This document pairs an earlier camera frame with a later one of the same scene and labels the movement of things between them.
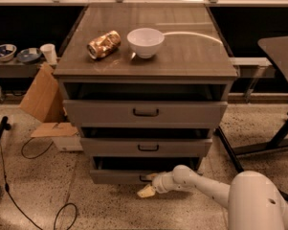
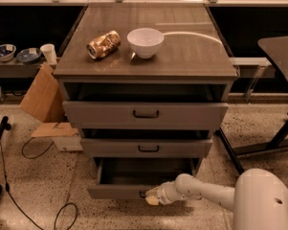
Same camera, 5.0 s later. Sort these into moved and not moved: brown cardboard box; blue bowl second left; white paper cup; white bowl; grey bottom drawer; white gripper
Moved: white gripper; grey bottom drawer
Not moved: brown cardboard box; white bowl; white paper cup; blue bowl second left
